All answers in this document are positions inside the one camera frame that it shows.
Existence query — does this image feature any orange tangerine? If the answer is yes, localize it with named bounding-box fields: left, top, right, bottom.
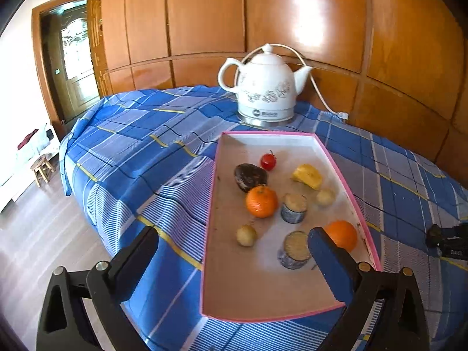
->
left=245, top=185, right=278, bottom=219
left=324, top=220, right=358, bottom=252

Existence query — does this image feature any dark cylinder cream top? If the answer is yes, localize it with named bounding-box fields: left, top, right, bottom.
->
left=280, top=192, right=308, bottom=224
left=277, top=230, right=311, bottom=270

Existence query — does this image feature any pale yellow round fruit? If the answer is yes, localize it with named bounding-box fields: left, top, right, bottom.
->
left=316, top=188, right=336, bottom=207

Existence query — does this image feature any yellow potato piece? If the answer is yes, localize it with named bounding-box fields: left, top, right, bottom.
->
left=292, top=164, right=323, bottom=190

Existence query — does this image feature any small yellow round fruit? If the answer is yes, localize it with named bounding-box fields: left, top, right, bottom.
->
left=235, top=224, right=257, bottom=247

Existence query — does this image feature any red cherry tomato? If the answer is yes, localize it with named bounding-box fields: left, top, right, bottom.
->
left=260, top=151, right=277, bottom=171

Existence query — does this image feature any large dark brown disc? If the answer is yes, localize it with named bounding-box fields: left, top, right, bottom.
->
left=234, top=163, right=268, bottom=192

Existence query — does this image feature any small wooden stool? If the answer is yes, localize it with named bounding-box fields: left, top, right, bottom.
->
left=30, top=154, right=55, bottom=188

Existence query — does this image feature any blue plaid tablecloth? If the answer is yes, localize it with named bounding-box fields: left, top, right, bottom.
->
left=59, top=86, right=467, bottom=350

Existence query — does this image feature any pink rimmed white tray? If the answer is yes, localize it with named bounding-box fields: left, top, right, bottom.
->
left=200, top=131, right=382, bottom=322

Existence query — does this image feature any white ceramic electric kettle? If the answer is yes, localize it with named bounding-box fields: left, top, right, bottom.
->
left=217, top=44, right=312, bottom=127

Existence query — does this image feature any wooden door with glass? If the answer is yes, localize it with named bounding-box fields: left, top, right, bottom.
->
left=32, top=0, right=107, bottom=138

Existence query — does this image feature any white kettle power cable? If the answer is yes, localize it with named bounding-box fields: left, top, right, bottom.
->
left=240, top=43, right=349, bottom=121

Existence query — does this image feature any wooden wall cabinet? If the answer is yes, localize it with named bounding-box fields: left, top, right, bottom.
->
left=101, top=0, right=467, bottom=182

